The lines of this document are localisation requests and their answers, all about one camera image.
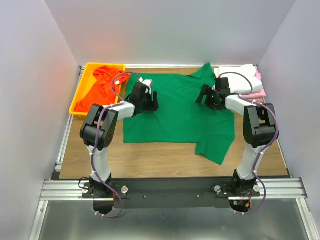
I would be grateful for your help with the white folded t shirt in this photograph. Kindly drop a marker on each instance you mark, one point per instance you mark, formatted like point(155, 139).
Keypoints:
point(242, 79)

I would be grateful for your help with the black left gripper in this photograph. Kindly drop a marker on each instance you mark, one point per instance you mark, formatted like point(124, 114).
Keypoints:
point(152, 105)

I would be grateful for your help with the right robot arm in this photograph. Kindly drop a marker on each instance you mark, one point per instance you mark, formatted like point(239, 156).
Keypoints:
point(260, 129)

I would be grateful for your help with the aluminium frame rail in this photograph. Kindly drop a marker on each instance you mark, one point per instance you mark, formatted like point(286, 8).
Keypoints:
point(56, 189)

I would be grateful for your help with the orange t shirt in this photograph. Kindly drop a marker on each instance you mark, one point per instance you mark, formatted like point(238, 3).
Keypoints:
point(102, 87)

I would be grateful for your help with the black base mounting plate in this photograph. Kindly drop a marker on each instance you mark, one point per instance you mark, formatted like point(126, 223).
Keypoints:
point(169, 193)

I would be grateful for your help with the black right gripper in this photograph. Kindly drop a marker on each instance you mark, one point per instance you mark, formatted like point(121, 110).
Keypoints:
point(204, 91)

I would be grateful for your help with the pink folded t shirt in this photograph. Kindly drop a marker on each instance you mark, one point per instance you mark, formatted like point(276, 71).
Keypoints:
point(257, 95)

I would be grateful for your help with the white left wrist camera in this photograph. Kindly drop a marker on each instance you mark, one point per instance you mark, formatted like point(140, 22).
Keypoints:
point(148, 83)

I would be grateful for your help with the green t shirt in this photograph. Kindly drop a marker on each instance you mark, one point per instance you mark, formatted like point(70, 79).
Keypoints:
point(179, 119)

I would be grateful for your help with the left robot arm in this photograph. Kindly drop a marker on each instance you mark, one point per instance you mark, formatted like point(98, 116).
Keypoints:
point(98, 132)

